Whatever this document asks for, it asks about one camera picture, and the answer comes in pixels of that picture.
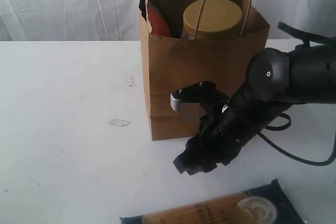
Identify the white backdrop curtain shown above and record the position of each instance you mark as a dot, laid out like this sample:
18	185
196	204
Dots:
65	3

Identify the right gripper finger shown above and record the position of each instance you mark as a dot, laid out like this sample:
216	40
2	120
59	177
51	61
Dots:
201	154
204	94

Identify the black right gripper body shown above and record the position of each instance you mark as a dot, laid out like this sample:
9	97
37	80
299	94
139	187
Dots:
240	122

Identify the brown paper bag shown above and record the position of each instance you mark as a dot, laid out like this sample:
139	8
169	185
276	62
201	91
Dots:
171	63

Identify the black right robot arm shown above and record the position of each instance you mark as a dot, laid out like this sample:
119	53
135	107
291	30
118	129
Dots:
275	81

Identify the nut jar gold lid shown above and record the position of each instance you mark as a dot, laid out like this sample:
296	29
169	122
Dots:
220	19

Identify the spaghetti packet dark blue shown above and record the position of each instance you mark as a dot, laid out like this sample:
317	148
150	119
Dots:
264	204

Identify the brown red paper pouch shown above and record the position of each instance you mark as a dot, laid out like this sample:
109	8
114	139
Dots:
156	22

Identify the clear tape scrap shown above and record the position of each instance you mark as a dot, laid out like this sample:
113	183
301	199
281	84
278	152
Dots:
119	122

